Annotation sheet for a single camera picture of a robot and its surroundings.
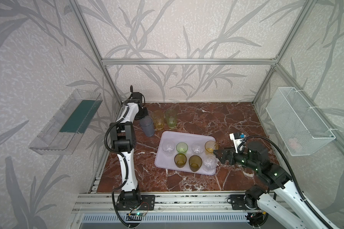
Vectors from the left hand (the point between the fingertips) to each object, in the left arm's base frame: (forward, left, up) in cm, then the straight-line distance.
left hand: (144, 115), depth 103 cm
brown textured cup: (-35, -36, -1) cm, 50 cm away
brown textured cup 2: (-32, -27, -4) cm, 42 cm away
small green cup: (-24, -28, -4) cm, 37 cm away
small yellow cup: (-24, -45, -1) cm, 52 cm away
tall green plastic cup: (+3, -20, -4) cm, 20 cm away
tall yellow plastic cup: (0, -11, -3) cm, 11 cm away
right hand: (-34, -46, +14) cm, 59 cm away
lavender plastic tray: (-31, -15, -7) cm, 35 cm away
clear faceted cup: (-24, -19, -2) cm, 31 cm away
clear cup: (-23, -38, -6) cm, 45 cm away
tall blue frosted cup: (-6, -3, -2) cm, 7 cm away
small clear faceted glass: (-33, -45, -6) cm, 56 cm away
